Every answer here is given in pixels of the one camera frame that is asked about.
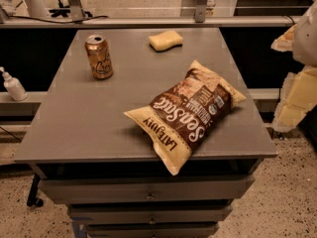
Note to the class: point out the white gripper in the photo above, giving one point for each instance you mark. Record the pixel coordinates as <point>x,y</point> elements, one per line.
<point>306,41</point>

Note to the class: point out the orange soda can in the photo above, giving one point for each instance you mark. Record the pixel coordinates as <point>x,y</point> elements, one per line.
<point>99,56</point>

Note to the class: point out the brown and yellow chip bag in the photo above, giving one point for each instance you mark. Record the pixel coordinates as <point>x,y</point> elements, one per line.
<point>178,119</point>

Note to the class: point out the yellow sponge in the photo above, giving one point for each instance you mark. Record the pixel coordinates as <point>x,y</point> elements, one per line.
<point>165,40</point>

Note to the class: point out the grey drawer cabinet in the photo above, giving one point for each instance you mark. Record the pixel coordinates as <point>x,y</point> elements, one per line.
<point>90,156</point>

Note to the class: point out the white pump bottle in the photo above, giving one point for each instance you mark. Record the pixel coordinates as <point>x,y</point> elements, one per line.
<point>13,86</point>

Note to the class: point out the black caster leg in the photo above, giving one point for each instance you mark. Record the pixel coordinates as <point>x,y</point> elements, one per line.
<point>33,199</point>

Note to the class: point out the grey metal post right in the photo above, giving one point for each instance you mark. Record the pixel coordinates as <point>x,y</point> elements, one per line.
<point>200,11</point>

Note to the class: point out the grey metal post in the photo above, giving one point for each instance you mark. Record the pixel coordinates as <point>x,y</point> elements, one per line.
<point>76,10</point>
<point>200,11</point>

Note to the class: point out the grey metal post left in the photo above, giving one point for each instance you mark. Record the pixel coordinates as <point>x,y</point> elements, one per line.
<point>76,10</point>

